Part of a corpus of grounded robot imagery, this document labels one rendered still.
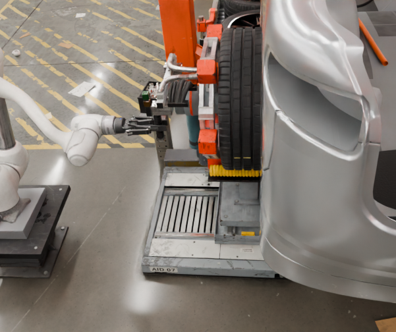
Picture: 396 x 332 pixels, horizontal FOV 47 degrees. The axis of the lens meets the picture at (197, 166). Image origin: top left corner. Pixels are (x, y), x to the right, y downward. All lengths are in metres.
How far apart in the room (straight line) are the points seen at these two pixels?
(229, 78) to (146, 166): 1.45
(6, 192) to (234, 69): 1.31
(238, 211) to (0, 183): 1.23
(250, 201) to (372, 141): 1.57
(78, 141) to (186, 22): 0.89
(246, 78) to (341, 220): 0.88
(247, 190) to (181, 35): 0.90
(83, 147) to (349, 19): 1.18
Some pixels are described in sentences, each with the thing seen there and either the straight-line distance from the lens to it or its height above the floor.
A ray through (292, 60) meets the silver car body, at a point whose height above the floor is 1.57.
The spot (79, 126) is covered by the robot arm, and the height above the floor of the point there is 0.87.
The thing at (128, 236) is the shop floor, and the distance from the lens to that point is 2.76.
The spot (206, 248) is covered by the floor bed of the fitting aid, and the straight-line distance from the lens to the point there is 2.53.
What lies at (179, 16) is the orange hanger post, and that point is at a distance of 2.49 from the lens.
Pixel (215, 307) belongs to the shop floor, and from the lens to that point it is 2.41.
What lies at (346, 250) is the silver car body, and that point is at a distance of 1.25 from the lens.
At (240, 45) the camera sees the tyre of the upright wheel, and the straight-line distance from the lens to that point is 1.96.
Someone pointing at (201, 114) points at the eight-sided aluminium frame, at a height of 0.96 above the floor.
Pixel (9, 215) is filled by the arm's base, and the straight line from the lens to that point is 2.57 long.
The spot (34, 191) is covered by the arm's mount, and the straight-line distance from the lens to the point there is 2.70.
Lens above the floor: 2.05
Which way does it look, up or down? 41 degrees down
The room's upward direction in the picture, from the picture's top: 6 degrees counter-clockwise
